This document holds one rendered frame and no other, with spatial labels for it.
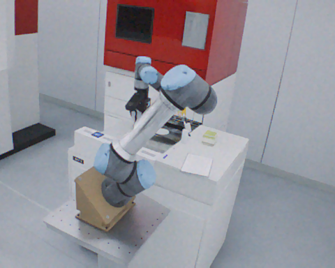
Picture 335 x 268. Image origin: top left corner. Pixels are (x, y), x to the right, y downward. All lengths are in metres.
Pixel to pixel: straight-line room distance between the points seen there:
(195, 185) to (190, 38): 0.92
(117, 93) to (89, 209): 1.26
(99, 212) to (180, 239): 0.63
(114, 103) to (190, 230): 1.20
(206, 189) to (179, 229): 0.33
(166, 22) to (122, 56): 0.42
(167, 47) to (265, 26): 1.57
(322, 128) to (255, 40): 1.16
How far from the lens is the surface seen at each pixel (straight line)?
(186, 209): 1.73
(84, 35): 4.60
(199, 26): 2.03
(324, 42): 3.42
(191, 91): 1.14
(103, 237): 1.40
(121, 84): 2.44
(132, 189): 1.35
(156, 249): 2.00
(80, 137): 1.95
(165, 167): 1.66
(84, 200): 1.41
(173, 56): 2.12
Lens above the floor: 1.77
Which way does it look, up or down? 23 degrees down
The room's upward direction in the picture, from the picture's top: 7 degrees clockwise
